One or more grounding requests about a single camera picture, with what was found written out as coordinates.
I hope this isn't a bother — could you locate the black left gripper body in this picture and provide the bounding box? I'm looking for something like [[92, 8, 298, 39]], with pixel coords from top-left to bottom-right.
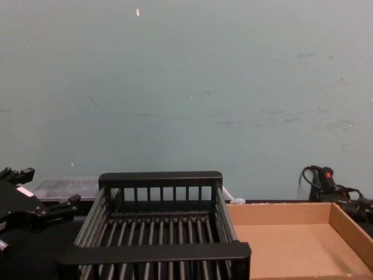
[[0, 180, 50, 234]]

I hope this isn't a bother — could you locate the black corded tool red switch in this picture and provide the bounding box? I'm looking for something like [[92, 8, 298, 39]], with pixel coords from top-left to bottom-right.
[[299, 165, 362, 218]]

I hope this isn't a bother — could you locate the clear plastic case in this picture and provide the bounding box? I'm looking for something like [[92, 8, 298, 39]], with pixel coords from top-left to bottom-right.
[[31, 176, 100, 202]]

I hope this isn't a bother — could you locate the black rack with steel bars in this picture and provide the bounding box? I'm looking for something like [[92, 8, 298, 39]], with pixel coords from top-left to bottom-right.
[[55, 171, 252, 280]]

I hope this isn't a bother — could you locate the shallow brown cardboard tray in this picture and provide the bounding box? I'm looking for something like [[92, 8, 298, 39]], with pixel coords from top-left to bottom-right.
[[226, 202, 373, 280]]

